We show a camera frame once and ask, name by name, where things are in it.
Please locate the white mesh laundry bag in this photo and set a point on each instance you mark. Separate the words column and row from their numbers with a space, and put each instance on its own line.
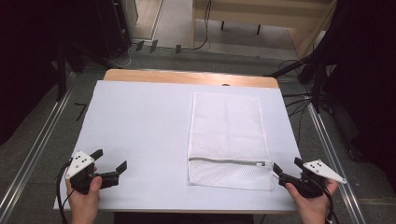
column 229, row 130

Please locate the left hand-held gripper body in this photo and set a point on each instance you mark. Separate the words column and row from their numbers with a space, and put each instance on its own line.
column 81, row 174

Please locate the white table cover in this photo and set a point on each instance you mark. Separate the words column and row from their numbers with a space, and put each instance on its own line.
column 140, row 124

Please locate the light wooden furniture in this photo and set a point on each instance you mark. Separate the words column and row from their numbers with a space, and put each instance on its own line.
column 267, row 15

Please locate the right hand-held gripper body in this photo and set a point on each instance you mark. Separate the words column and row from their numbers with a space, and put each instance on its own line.
column 311, row 186

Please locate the black curtain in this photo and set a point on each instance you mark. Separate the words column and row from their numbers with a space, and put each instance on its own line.
column 367, row 77
column 25, row 62

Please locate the black metal stand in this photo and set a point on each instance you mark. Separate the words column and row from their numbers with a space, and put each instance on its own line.
column 61, row 74
column 318, row 84

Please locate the person's right hand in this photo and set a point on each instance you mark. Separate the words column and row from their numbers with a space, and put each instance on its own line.
column 313, row 210

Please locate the metal floor rail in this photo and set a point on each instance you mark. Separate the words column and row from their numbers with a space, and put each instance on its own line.
column 34, row 152
column 339, row 174

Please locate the wooden table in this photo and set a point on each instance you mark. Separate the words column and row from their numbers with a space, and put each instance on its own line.
column 186, row 77

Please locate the person's left hand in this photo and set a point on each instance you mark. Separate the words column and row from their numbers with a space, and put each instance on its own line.
column 83, row 207

